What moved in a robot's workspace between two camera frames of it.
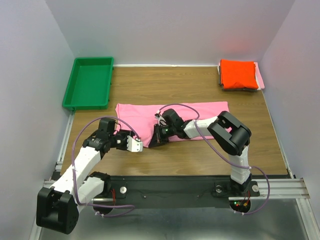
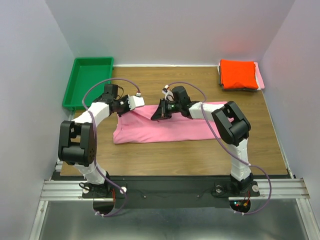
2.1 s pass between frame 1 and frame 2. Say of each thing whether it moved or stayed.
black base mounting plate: stayed
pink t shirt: stayed
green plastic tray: stayed
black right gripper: moved
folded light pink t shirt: stayed
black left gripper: moved
